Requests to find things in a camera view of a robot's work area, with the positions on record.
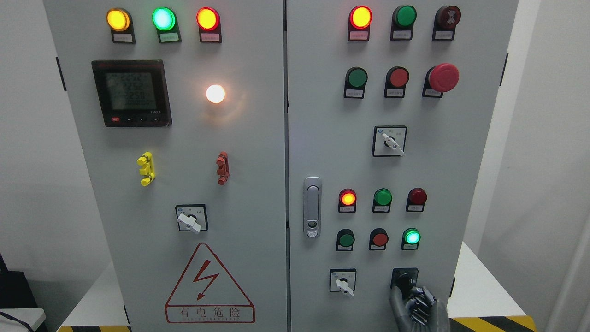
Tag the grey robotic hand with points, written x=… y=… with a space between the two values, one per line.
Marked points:
x=420 y=312

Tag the black rotary knob switch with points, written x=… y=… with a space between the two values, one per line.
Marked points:
x=405 y=278

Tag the white platform with hazard stripes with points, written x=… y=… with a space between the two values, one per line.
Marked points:
x=476 y=293

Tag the green illuminated button lower right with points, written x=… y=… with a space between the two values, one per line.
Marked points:
x=410 y=239

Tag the red push button lower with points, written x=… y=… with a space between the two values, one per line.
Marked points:
x=378 y=239

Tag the red push button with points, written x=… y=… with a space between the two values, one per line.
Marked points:
x=378 y=239
x=395 y=82

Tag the green push button lower left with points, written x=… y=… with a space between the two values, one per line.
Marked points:
x=345 y=240

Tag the green push button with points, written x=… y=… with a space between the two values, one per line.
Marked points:
x=345 y=240
x=355 y=83

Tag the red indicator light middle right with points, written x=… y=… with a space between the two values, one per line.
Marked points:
x=416 y=199

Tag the green indicator light middle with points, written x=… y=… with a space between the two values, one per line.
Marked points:
x=382 y=200

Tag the red lit indicator middle left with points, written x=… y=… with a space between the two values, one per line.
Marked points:
x=347 y=201

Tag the red lit indicator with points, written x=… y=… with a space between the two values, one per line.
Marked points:
x=359 y=21
x=347 y=201

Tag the red electrical hazard warning sticker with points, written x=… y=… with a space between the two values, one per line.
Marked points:
x=206 y=292

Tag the grey electrical control cabinet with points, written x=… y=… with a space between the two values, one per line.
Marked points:
x=282 y=64

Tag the red emergency stop mushroom button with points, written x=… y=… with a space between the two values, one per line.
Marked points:
x=439 y=79

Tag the red push button upper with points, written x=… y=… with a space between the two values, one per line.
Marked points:
x=395 y=82

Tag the green push button upper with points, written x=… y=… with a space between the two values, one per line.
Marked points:
x=355 y=83

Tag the red terminal connector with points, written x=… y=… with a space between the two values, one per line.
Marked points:
x=223 y=172

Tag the dark red buzzer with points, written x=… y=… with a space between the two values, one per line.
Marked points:
x=445 y=22

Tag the green indicator light top right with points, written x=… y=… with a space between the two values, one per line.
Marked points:
x=403 y=19

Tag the white lit indicator lamp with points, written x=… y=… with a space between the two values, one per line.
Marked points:
x=215 y=93

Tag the red lit indicator top right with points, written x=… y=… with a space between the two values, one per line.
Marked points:
x=359 y=21

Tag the yellow terminal connector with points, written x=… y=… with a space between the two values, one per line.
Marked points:
x=145 y=162

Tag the red indicator light left door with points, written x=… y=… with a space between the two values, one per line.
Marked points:
x=208 y=21

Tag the black digital power meter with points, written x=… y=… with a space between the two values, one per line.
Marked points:
x=132 y=93

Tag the green lit indicator light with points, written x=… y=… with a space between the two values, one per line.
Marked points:
x=166 y=24

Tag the black device with antenna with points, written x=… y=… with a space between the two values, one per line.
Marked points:
x=15 y=292

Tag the yellow indicator light top left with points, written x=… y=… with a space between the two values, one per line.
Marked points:
x=121 y=26

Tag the white selector switch lower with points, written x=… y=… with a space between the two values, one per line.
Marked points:
x=343 y=281

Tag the white selector switch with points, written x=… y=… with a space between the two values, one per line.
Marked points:
x=343 y=281
x=389 y=141

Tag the silver door handle lock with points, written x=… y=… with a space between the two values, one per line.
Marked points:
x=312 y=209

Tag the white selector switch upper right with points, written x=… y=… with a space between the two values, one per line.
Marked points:
x=389 y=141

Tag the white selector switch left door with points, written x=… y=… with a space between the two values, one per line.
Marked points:
x=192 y=217

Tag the white box with black cable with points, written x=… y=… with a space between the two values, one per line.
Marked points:
x=17 y=319

